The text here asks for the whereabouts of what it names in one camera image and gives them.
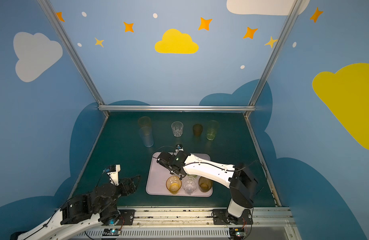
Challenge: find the short orange glass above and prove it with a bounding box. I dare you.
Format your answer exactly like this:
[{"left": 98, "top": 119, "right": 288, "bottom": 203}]
[{"left": 166, "top": 176, "right": 181, "bottom": 195}]

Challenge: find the lilac plastic tray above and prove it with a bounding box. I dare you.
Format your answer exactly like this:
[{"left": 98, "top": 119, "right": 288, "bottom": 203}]
[{"left": 146, "top": 152, "right": 213, "bottom": 198}]

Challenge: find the clear faceted glass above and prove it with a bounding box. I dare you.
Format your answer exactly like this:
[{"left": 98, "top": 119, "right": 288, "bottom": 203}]
[{"left": 182, "top": 177, "right": 197, "bottom": 195}]

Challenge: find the dark amber dimpled glass front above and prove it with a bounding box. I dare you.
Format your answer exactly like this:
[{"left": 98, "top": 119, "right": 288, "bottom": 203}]
[{"left": 198, "top": 177, "right": 213, "bottom": 193}]

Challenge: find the dark amber dimpled glass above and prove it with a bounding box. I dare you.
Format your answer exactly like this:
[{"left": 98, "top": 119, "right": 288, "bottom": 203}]
[
  {"left": 198, "top": 177, "right": 213, "bottom": 193},
  {"left": 193, "top": 124, "right": 203, "bottom": 137}
]

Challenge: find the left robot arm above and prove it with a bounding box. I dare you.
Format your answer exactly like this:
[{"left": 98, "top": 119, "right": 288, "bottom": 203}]
[{"left": 10, "top": 175, "right": 141, "bottom": 240}]

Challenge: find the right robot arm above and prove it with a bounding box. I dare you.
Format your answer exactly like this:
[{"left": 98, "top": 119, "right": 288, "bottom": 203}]
[{"left": 156, "top": 151, "right": 259, "bottom": 219}]

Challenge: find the left controller board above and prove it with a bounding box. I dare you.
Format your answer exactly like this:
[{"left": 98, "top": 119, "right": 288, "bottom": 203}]
[{"left": 102, "top": 228, "right": 121, "bottom": 238}]

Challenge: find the controller board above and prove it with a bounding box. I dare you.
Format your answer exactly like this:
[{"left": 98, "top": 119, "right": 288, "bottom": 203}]
[
  {"left": 102, "top": 228, "right": 121, "bottom": 238},
  {"left": 229, "top": 228, "right": 247, "bottom": 240}
]

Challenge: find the dark amber dimpled glass back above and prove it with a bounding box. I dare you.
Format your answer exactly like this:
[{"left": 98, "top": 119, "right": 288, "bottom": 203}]
[{"left": 193, "top": 124, "right": 203, "bottom": 137}]

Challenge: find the tall blue frosted glass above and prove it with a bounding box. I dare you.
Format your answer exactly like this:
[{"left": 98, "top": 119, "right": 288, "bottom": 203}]
[{"left": 139, "top": 126, "right": 154, "bottom": 148}]

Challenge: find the tall amber glass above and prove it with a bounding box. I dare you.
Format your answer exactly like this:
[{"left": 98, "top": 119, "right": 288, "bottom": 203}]
[{"left": 137, "top": 116, "right": 152, "bottom": 128}]

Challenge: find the tall green glass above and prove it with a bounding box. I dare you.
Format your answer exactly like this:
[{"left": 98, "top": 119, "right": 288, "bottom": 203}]
[{"left": 206, "top": 120, "right": 220, "bottom": 141}]

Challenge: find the right controller board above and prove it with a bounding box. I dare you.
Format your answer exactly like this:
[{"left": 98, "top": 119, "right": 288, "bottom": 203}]
[{"left": 229, "top": 228, "right": 247, "bottom": 240}]

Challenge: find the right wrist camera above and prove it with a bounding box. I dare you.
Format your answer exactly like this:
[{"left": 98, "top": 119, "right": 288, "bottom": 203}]
[{"left": 175, "top": 144, "right": 183, "bottom": 152}]

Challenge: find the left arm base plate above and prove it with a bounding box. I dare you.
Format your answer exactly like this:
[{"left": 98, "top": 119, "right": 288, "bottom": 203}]
[{"left": 108, "top": 209, "right": 135, "bottom": 226}]

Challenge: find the aluminium mounting rail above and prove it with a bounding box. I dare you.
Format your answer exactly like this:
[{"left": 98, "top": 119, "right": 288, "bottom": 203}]
[{"left": 68, "top": 207, "right": 302, "bottom": 240}]

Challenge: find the back horizontal aluminium frame bar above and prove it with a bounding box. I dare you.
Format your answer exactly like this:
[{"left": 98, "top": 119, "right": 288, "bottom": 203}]
[{"left": 98, "top": 105, "right": 256, "bottom": 112}]

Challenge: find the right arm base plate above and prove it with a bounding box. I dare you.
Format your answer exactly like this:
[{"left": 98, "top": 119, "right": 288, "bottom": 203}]
[{"left": 212, "top": 209, "right": 253, "bottom": 225}]

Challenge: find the left aluminium frame post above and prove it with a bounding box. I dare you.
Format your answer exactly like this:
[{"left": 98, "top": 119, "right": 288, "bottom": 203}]
[{"left": 37, "top": 0, "right": 105, "bottom": 107}]

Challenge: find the aluminium frame post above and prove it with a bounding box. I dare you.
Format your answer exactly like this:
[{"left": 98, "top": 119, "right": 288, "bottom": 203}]
[
  {"left": 37, "top": 0, "right": 105, "bottom": 107},
  {"left": 244, "top": 0, "right": 305, "bottom": 120}
]

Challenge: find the right aluminium frame post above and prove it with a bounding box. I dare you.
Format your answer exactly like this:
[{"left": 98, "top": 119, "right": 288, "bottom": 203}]
[{"left": 244, "top": 0, "right": 305, "bottom": 120}]

